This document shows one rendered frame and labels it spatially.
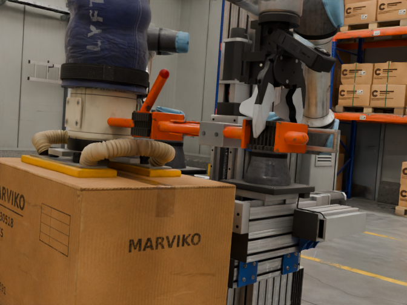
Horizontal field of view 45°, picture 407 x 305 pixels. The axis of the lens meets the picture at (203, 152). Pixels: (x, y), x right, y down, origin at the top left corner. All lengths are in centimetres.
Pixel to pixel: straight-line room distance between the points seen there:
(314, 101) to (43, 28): 1045
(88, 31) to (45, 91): 1036
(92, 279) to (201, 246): 28
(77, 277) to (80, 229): 9
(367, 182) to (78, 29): 918
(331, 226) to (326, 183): 49
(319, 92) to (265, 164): 28
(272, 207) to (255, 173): 12
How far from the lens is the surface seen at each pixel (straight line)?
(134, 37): 127
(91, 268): 101
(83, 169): 113
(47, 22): 1175
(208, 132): 94
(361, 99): 892
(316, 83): 145
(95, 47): 124
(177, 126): 102
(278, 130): 80
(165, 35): 179
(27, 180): 123
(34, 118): 1150
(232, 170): 179
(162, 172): 124
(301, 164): 200
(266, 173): 156
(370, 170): 1015
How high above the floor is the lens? 121
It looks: 3 degrees down
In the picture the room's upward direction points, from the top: 4 degrees clockwise
